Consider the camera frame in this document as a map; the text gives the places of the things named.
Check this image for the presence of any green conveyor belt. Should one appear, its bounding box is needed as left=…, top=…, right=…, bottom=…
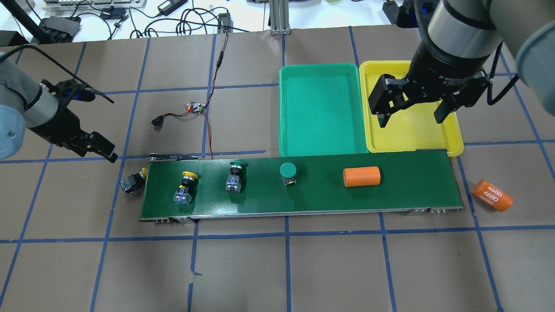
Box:
left=139, top=150, right=463, bottom=222

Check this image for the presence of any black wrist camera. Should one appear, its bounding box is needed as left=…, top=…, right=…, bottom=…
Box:
left=40, top=79, right=96, bottom=105

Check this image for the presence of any yellow push button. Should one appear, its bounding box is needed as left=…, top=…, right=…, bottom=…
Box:
left=173, top=171, right=198, bottom=205
left=119, top=167, right=148, bottom=194

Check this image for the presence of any yellow plastic tray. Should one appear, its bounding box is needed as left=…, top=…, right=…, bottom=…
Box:
left=359, top=60, right=464, bottom=157

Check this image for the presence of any red black power cable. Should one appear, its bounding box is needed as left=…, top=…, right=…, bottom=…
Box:
left=152, top=32, right=230, bottom=160

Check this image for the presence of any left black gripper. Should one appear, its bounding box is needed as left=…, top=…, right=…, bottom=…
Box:
left=28, top=109, right=118, bottom=163

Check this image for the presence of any green push button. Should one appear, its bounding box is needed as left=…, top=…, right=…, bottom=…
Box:
left=225, top=160, right=245, bottom=194
left=279, top=162, right=297, bottom=186

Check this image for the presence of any orange cylinder printed 4680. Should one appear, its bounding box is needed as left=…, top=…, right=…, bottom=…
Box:
left=470, top=179, right=514, bottom=212

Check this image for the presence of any green plastic tray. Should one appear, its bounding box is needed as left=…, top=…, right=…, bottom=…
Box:
left=279, top=63, right=368, bottom=157

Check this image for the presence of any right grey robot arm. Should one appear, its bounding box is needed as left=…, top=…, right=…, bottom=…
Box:
left=368, top=0, right=554, bottom=128

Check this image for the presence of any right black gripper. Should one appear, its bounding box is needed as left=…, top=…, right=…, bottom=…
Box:
left=367, top=39, right=491, bottom=128

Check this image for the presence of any small green circuit board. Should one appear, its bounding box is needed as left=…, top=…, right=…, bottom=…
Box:
left=186, top=101, right=206, bottom=115

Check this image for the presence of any plain orange cylinder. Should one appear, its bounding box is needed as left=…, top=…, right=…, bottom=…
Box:
left=343, top=166, right=381, bottom=187

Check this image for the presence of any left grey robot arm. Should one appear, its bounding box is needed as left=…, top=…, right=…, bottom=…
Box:
left=0, top=53, right=118, bottom=163

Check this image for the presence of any aluminium frame post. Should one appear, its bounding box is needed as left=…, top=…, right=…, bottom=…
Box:
left=269, top=0, right=291, bottom=36

